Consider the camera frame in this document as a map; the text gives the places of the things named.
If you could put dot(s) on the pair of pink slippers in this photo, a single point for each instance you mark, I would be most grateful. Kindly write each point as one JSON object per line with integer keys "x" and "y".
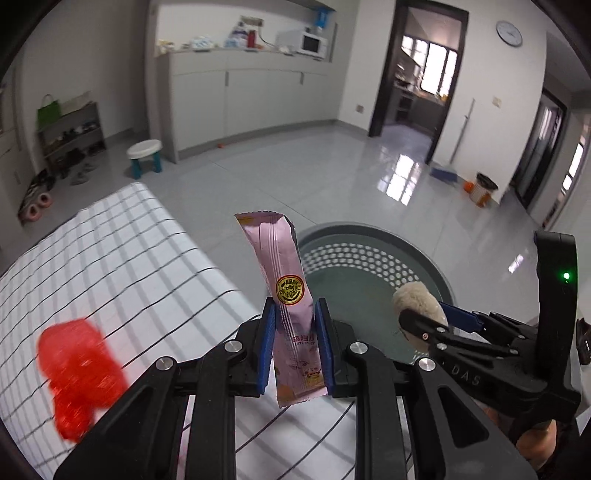
{"x": 39, "y": 206}

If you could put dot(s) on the white microwave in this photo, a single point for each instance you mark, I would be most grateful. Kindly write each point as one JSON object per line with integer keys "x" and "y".
{"x": 309, "y": 44}

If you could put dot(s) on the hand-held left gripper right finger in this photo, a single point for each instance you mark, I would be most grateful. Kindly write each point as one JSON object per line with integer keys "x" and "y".
{"x": 322, "y": 350}

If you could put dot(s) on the white flat box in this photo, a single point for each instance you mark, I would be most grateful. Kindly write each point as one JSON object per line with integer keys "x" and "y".
{"x": 76, "y": 104}

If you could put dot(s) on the grey sideboard cabinet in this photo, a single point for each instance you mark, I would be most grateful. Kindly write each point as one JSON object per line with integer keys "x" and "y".
{"x": 258, "y": 101}

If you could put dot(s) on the pink snack stick packet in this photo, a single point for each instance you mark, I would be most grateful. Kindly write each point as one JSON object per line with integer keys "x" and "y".
{"x": 286, "y": 277}

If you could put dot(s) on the tall white cabinet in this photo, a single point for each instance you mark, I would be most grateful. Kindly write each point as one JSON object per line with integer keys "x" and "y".
{"x": 9, "y": 152}

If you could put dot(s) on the blue wall water filter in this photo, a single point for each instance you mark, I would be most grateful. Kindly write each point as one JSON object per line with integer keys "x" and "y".
{"x": 323, "y": 17}

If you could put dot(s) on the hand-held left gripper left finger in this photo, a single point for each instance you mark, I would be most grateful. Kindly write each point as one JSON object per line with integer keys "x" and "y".
{"x": 269, "y": 350}

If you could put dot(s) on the tissue box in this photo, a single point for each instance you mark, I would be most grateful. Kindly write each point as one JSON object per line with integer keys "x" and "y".
{"x": 203, "y": 43}

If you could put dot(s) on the person's right hand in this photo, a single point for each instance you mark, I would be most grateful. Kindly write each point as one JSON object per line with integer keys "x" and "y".
{"x": 538, "y": 443}

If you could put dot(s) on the kitchen window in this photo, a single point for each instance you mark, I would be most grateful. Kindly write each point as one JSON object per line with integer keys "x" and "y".
{"x": 436, "y": 69}

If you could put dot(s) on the grey perforated laundry basket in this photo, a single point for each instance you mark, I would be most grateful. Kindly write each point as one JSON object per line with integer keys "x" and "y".
{"x": 351, "y": 258}

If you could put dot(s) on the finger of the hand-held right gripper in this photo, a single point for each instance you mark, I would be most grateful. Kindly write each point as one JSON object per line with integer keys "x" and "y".
{"x": 459, "y": 316}
{"x": 429, "y": 330}

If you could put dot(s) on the grey shoe rack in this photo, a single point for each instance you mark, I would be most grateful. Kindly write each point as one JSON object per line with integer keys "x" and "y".
{"x": 97, "y": 115}

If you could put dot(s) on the red plastic bag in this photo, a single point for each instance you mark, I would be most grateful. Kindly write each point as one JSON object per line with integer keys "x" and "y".
{"x": 78, "y": 369}

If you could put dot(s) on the pair of grey slippers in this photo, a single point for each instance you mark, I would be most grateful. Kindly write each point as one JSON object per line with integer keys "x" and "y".
{"x": 83, "y": 174}

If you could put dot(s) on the kitchen cabinets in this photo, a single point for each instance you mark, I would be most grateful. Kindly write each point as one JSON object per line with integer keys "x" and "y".
{"x": 420, "y": 108}

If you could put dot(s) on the white stool with blue legs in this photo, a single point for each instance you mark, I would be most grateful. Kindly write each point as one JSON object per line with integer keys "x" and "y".
{"x": 144, "y": 148}

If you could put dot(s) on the round wall clock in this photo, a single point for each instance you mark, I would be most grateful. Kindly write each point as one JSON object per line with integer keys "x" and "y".
{"x": 509, "y": 33}

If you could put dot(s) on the round beige plush toy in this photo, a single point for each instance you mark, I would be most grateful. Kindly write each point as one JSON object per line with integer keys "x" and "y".
{"x": 415, "y": 297}

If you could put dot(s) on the white orange waste bin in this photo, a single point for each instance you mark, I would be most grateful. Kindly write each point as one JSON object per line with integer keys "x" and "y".
{"x": 482, "y": 191}

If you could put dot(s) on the red thermos bottle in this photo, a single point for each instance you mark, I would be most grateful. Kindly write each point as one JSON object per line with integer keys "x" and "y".
{"x": 251, "y": 39}

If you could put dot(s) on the green handbag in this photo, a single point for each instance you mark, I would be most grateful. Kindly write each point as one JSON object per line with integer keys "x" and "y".
{"x": 48, "y": 115}

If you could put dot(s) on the black white checked tablecloth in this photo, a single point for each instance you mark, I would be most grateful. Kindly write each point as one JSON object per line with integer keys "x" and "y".
{"x": 115, "y": 258}

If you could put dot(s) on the white purple gadget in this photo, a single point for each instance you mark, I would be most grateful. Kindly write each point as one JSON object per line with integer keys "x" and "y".
{"x": 238, "y": 30}

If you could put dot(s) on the dark double door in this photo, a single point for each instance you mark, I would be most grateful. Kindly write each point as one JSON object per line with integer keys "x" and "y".
{"x": 540, "y": 152}

